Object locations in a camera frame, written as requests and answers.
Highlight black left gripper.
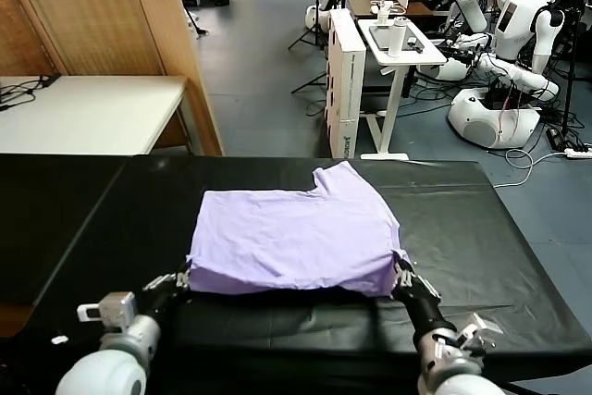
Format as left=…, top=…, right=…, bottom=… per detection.
left=138, top=261, right=191, bottom=322

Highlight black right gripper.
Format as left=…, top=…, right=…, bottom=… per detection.
left=392, top=259, right=457, bottom=336

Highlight lavender short-sleeve t-shirt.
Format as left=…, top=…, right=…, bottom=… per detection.
left=185, top=160, right=411, bottom=298

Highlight white rounded robot base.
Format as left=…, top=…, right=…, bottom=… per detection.
left=303, top=5, right=330, bottom=29

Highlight large black table cover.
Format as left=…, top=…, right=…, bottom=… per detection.
left=18, top=154, right=592, bottom=395

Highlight white rectangular table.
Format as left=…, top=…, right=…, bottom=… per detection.
left=0, top=74, right=204, bottom=156

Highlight tall white cardboard box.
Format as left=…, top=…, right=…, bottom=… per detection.
left=323, top=8, right=367, bottom=160

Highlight black floor power adapter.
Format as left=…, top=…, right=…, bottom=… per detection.
left=545, top=128, right=566, bottom=152

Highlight white standing desk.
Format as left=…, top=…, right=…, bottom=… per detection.
left=356, top=18, right=449, bottom=161

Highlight white insulated bottle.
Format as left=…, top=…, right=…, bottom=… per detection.
left=387, top=16, right=409, bottom=57

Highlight grey tablet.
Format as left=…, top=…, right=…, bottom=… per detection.
left=368, top=24, right=394, bottom=51

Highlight white cup-shaped desk device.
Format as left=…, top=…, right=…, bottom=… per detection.
left=369, top=0, right=408, bottom=26

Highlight tall black tripod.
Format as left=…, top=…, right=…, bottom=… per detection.
left=548, top=0, right=586, bottom=137

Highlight brown wooden desk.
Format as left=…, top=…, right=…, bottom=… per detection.
left=346, top=0, right=452, bottom=21

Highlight black monitor tripod stand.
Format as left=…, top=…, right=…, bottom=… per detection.
left=287, top=0, right=352, bottom=52

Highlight white humanoid robot on base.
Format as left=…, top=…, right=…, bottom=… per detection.
left=446, top=0, right=568, bottom=151

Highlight wooden folding screen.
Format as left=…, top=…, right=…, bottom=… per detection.
left=0, top=0, right=226, bottom=158

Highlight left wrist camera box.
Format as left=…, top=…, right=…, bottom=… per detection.
left=77, top=291, right=139, bottom=334

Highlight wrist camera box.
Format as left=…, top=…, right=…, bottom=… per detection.
left=77, top=291, right=139, bottom=334
left=455, top=313, right=504, bottom=359

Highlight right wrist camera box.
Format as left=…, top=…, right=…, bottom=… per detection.
left=455, top=313, right=504, bottom=359

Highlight white floor cable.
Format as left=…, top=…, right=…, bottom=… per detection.
left=494, top=148, right=568, bottom=189

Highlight black cables with adapter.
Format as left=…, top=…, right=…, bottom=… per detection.
left=0, top=73, right=60, bottom=112

